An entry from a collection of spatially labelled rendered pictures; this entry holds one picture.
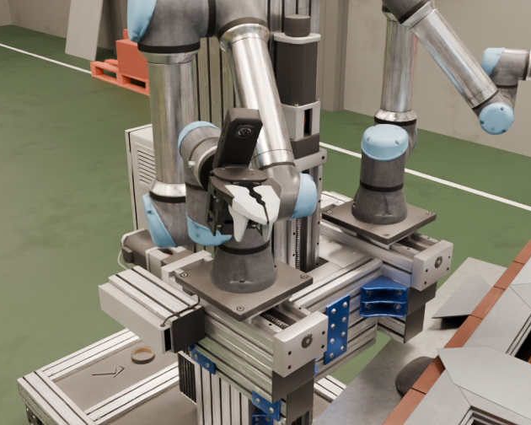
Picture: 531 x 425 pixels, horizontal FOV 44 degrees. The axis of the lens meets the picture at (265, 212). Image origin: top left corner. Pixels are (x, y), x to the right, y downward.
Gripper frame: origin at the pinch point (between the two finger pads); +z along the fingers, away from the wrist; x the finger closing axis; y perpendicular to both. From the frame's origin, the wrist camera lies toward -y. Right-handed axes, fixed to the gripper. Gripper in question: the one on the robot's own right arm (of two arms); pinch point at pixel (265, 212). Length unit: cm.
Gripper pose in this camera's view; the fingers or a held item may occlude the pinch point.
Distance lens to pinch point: 77.8
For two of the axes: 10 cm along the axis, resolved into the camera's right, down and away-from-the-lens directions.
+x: -9.4, 0.0, -3.3
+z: 3.1, 4.0, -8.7
